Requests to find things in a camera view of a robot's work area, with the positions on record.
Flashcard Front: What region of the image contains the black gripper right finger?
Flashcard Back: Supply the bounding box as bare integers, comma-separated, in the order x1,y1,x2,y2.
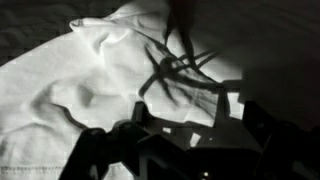
242,100,320,180

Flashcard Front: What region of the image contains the white cloth with green print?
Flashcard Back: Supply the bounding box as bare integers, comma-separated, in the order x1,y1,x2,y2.
0,0,245,180

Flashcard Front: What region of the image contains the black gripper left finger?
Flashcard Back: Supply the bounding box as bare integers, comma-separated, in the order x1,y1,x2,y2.
59,100,152,180

